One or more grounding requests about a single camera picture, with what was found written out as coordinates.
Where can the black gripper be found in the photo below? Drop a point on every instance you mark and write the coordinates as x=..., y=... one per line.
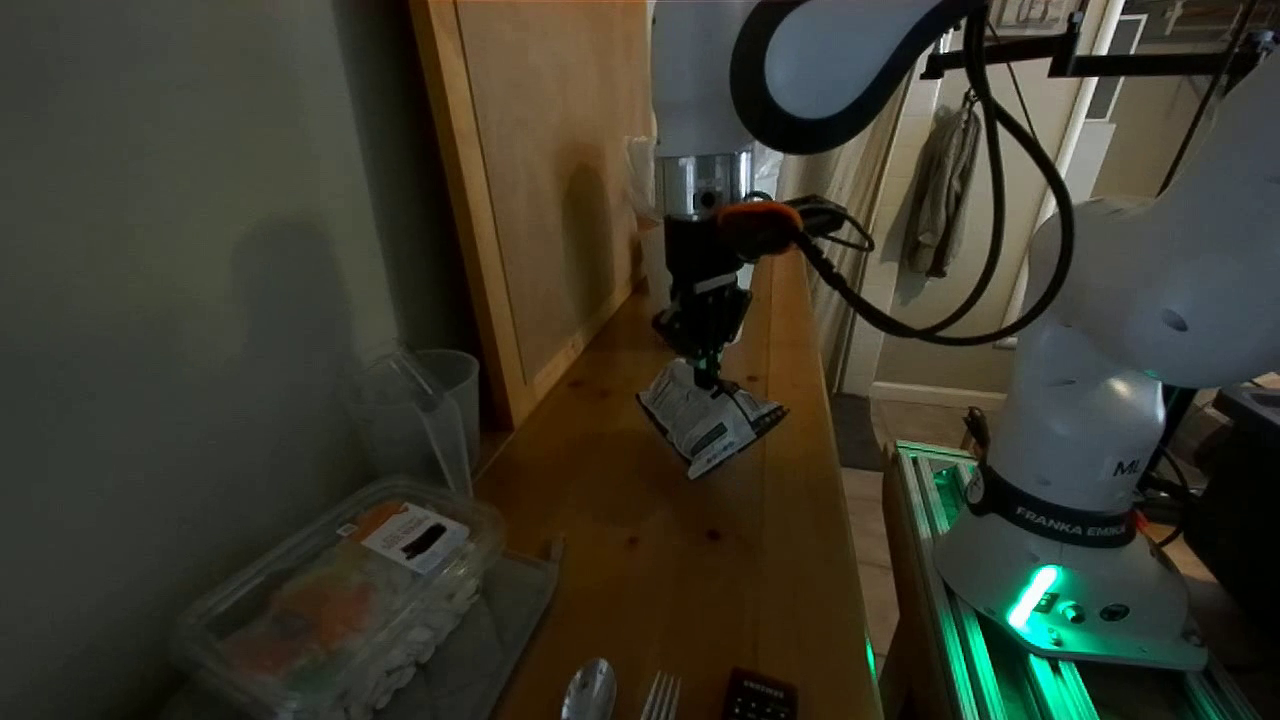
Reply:
x=705, y=287

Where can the black snack packet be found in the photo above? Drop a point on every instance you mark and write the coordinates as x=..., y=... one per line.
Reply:
x=705, y=425

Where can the green lit robot base platform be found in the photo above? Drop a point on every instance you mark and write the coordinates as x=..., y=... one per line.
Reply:
x=960, y=667

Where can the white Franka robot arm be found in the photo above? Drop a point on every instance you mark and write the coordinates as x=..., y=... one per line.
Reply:
x=1134, y=295

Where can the framed plywood board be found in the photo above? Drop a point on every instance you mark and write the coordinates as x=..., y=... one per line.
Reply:
x=533, y=186

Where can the clear plastic measuring cup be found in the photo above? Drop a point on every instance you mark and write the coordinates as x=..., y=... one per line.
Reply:
x=441, y=415

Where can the hanging grey cloth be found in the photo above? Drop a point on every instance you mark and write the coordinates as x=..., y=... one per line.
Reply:
x=942, y=201

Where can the metal fork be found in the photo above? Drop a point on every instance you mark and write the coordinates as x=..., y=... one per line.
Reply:
x=660, y=697

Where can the black remote control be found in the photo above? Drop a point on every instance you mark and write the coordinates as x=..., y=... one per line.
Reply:
x=758, y=697

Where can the metal spoon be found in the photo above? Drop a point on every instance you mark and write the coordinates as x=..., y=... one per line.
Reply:
x=591, y=691

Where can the clear plastic food container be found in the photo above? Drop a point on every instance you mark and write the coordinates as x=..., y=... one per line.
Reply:
x=335, y=612

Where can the black metal stand bar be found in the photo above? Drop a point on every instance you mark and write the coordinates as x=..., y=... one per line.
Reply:
x=1120, y=62

